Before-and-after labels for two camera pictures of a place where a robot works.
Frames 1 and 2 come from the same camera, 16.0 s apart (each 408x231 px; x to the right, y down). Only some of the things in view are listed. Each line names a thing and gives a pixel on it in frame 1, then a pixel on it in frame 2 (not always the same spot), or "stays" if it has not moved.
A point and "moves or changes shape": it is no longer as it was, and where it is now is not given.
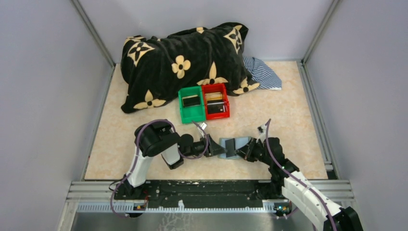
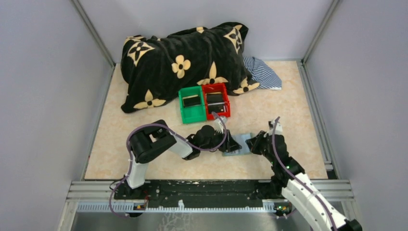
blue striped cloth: [262, 73] stays
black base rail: [198, 194] stays
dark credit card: [230, 146] moves or changes shape
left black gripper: [213, 148] → [230, 144]
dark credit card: [215, 107] stays
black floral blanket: [154, 68] stays
